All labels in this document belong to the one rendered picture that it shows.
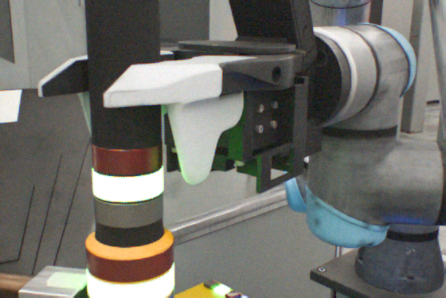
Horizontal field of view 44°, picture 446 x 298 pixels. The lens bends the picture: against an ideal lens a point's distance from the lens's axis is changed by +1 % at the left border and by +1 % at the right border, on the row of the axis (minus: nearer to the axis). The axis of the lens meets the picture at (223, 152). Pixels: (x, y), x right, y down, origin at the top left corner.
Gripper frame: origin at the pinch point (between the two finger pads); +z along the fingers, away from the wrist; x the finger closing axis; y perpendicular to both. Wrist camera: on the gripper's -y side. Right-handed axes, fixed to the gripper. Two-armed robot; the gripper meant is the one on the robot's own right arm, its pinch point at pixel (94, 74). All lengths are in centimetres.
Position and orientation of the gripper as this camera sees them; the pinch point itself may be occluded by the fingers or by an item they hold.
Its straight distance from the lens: 25.4
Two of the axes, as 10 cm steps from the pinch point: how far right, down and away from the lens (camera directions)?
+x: -8.1, -1.6, 5.6
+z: -5.8, 2.0, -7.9
